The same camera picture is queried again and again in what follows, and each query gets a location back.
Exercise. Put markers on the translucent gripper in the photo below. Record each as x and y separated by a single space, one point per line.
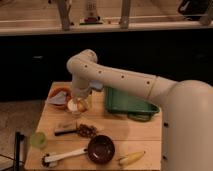
80 98

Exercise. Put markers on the orange apple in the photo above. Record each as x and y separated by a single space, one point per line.
82 106

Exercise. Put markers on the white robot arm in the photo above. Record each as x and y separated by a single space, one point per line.
187 109

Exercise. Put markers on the white paper cup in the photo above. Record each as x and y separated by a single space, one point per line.
73 107

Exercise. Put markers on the small green cup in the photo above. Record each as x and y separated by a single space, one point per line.
38 140

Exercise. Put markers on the orange bowl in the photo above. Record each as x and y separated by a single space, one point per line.
68 97

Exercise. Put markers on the grey cloth in bowl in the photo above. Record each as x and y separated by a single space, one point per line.
58 98

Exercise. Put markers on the blue cloth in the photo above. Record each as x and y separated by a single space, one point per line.
95 85

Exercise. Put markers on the pile of dark nuts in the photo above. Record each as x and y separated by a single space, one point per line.
86 131

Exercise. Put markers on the dark purple bowl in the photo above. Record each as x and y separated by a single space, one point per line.
101 149

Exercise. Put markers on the green plastic tray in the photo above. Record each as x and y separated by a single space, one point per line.
117 101

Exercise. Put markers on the black stand left of table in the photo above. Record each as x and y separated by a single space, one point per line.
19 137

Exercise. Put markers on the yellow banana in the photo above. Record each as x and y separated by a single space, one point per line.
131 158

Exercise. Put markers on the white toy on shelf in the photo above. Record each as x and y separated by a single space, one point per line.
91 15

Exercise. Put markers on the brown block with black handle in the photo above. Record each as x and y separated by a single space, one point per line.
65 128

